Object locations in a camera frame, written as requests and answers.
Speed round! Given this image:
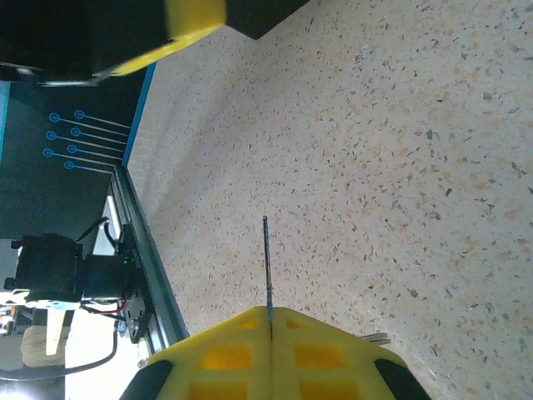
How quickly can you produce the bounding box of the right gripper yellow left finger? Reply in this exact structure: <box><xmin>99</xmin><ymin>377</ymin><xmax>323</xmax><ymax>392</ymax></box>
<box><xmin>118</xmin><ymin>306</ymin><xmax>273</xmax><ymax>400</ymax></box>

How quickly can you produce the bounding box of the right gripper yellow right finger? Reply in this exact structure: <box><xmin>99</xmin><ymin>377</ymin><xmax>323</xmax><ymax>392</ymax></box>
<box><xmin>271</xmin><ymin>306</ymin><xmax>435</xmax><ymax>400</ymax></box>

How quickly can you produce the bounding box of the black rectangular box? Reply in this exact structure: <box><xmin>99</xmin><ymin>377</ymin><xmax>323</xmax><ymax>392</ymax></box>
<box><xmin>227</xmin><ymin>0</ymin><xmax>311</xmax><ymax>42</ymax></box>

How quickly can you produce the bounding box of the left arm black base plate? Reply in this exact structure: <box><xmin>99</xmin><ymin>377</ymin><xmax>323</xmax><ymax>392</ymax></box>
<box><xmin>117</xmin><ymin>223</ymin><xmax>153</xmax><ymax>345</ymax></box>

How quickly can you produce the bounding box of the aluminium frame rail with bases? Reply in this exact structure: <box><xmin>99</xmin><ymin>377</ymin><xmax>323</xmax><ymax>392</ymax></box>
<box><xmin>108</xmin><ymin>166</ymin><xmax>191</xmax><ymax>355</ymax></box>

